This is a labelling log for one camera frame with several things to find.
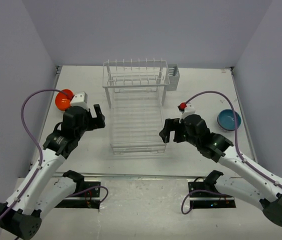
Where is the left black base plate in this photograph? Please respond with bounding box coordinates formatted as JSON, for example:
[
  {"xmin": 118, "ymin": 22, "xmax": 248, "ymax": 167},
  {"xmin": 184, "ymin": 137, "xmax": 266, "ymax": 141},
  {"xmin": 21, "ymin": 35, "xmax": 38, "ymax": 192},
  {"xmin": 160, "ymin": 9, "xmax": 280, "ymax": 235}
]
[{"xmin": 55, "ymin": 181, "xmax": 101, "ymax": 210}]

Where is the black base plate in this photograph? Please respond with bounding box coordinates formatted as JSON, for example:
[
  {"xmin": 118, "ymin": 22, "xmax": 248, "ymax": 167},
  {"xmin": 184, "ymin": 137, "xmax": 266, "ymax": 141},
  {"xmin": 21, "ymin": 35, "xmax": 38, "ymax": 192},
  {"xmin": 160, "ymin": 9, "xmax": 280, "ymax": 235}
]
[
  {"xmin": 188, "ymin": 178, "xmax": 236, "ymax": 209},
  {"xmin": 55, "ymin": 181, "xmax": 101, "ymax": 210}
]

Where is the white wire dish rack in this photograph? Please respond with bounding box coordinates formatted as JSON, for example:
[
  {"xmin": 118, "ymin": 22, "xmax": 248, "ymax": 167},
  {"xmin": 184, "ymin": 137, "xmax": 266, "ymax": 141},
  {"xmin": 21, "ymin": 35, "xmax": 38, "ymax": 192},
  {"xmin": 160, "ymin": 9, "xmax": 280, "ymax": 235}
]
[{"xmin": 102, "ymin": 59, "xmax": 170, "ymax": 154}]

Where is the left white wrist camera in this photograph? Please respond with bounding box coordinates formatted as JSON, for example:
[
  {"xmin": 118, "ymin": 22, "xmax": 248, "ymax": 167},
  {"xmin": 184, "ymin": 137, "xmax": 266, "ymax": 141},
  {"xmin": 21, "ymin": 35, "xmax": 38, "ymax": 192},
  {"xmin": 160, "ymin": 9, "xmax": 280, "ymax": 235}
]
[{"xmin": 70, "ymin": 91, "xmax": 88, "ymax": 110}]

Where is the grey cutlery holder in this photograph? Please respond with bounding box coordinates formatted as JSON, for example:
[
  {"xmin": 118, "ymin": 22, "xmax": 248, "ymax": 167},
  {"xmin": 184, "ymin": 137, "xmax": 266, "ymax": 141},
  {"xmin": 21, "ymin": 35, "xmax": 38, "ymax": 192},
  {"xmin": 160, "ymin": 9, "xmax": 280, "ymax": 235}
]
[{"xmin": 167, "ymin": 64, "xmax": 180, "ymax": 92}]

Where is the purple cable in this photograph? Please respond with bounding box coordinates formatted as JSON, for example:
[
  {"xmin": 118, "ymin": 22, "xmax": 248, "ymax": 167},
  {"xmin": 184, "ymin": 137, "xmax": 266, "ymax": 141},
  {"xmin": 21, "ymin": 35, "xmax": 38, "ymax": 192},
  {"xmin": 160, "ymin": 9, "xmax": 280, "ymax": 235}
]
[
  {"xmin": 178, "ymin": 90, "xmax": 282, "ymax": 226},
  {"xmin": 0, "ymin": 89, "xmax": 109, "ymax": 240}
]

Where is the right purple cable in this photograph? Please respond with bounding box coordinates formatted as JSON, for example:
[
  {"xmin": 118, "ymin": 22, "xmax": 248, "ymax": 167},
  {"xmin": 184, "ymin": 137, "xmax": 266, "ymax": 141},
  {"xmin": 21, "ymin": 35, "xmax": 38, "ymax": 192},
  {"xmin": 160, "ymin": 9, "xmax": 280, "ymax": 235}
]
[{"xmin": 178, "ymin": 90, "xmax": 282, "ymax": 226}]

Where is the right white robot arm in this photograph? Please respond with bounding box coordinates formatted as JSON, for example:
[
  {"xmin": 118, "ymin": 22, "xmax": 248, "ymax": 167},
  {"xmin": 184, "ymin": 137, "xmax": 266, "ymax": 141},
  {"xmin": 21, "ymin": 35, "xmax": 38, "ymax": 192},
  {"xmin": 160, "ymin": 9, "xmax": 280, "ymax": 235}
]
[{"xmin": 159, "ymin": 114, "xmax": 282, "ymax": 227}]

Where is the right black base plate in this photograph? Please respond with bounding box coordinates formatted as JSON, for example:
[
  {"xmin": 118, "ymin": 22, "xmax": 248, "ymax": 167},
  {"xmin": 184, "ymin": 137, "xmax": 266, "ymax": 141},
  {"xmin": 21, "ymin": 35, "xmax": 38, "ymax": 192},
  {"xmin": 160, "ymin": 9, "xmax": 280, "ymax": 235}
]
[{"xmin": 188, "ymin": 178, "xmax": 236, "ymax": 209}]

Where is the teal bowl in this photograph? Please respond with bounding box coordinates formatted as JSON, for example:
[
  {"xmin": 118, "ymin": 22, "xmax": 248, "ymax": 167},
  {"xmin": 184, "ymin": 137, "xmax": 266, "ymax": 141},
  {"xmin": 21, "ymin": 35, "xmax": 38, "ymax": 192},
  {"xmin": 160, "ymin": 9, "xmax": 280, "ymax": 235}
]
[{"xmin": 217, "ymin": 109, "xmax": 235, "ymax": 132}]

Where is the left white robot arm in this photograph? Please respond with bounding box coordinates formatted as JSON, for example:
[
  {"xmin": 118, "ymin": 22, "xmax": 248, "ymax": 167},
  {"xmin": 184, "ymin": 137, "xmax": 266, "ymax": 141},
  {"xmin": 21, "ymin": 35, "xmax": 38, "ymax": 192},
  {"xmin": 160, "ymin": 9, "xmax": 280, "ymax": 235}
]
[{"xmin": 0, "ymin": 104, "xmax": 106, "ymax": 240}]

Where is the orange bowl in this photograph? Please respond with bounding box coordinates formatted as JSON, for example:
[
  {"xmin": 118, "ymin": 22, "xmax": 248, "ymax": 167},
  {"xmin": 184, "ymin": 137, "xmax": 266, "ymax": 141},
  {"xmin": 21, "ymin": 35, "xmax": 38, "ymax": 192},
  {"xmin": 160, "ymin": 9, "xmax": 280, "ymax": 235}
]
[
  {"xmin": 54, "ymin": 89, "xmax": 74, "ymax": 103},
  {"xmin": 55, "ymin": 101, "xmax": 71, "ymax": 112}
]

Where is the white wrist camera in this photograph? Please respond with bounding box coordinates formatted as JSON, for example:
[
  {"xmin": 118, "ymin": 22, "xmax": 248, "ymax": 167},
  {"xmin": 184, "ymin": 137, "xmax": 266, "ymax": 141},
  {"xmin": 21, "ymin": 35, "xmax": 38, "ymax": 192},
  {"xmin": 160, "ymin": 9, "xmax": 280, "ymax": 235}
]
[
  {"xmin": 179, "ymin": 103, "xmax": 196, "ymax": 123},
  {"xmin": 70, "ymin": 91, "xmax": 88, "ymax": 110}
]

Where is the blue patterned bowl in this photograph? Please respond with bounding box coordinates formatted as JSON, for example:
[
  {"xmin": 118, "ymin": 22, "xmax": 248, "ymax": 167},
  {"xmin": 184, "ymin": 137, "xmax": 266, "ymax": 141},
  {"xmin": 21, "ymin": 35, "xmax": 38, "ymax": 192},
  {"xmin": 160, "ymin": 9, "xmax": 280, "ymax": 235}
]
[{"xmin": 217, "ymin": 119, "xmax": 235, "ymax": 132}]

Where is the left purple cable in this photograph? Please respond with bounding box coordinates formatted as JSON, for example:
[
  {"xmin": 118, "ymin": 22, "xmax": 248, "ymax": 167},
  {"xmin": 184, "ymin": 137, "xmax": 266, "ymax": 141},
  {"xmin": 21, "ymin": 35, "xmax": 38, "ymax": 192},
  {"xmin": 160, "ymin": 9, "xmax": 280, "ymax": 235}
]
[{"xmin": 0, "ymin": 89, "xmax": 109, "ymax": 240}]

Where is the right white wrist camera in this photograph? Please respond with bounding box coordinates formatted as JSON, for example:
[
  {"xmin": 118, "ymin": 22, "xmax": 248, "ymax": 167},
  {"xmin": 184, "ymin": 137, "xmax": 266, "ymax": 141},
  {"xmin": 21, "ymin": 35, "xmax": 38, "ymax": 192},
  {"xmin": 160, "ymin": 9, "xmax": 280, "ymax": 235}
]
[{"xmin": 179, "ymin": 103, "xmax": 196, "ymax": 123}]

